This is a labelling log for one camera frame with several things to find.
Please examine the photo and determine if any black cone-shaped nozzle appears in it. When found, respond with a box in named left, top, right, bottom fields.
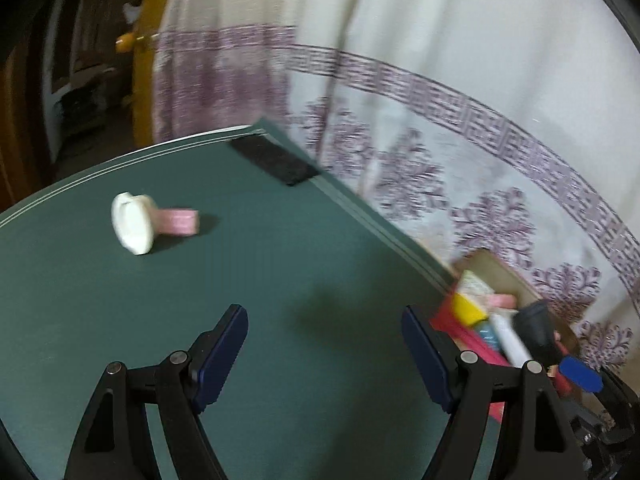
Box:
left=515, top=299, right=563, bottom=366

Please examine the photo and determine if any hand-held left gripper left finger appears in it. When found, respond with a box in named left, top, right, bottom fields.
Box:
left=64, top=304, right=249, bottom=480

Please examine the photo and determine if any dark wooden door frame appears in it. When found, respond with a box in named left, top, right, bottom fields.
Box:
left=0, top=35, right=56, bottom=211

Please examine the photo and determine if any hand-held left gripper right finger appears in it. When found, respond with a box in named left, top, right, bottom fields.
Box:
left=401, top=305, right=588, bottom=480

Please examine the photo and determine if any black smartphone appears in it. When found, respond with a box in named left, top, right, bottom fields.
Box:
left=230, top=132, right=318, bottom=187

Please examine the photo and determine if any brass door knob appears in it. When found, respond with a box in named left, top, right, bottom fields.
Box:
left=115, top=31, right=151, bottom=55

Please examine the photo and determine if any white plastic spool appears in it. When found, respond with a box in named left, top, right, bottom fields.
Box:
left=111, top=192, right=160, bottom=257

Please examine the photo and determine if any yellow wooden door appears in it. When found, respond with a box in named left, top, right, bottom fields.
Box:
left=131, top=0, right=176, bottom=151

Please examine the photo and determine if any white purple patterned curtain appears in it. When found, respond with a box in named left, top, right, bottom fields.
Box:
left=150, top=0, right=640, bottom=376

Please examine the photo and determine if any green desktop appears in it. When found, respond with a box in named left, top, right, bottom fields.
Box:
left=0, top=117, right=506, bottom=480

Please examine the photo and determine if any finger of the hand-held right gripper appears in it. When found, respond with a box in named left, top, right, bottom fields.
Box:
left=559, top=357, right=633, bottom=411

